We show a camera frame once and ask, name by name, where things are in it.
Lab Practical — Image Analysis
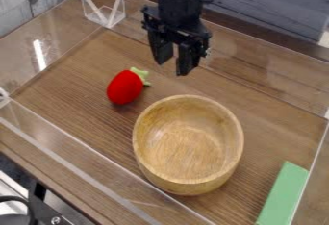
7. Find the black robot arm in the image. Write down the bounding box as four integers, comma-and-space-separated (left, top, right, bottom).
141, 0, 212, 76

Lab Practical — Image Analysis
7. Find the black metal table bracket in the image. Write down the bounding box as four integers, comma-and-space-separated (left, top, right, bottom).
27, 182, 74, 225

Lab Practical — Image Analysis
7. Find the clear acrylic front panel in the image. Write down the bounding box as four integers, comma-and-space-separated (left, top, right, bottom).
0, 88, 213, 225

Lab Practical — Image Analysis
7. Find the black cable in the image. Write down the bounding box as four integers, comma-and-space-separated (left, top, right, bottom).
0, 196, 36, 225

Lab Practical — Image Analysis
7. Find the clear acrylic corner bracket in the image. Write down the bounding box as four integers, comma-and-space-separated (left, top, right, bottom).
81, 0, 125, 29

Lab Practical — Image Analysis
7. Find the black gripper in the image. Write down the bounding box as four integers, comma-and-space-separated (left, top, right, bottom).
141, 5, 212, 76

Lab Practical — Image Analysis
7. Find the wooden bowl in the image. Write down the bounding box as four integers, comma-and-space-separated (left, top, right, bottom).
132, 94, 244, 196

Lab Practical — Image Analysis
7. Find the green rectangular block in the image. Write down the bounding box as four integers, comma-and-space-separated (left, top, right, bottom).
254, 162, 308, 225

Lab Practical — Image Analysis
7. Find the red plush strawberry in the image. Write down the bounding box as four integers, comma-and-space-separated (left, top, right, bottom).
106, 67, 149, 105

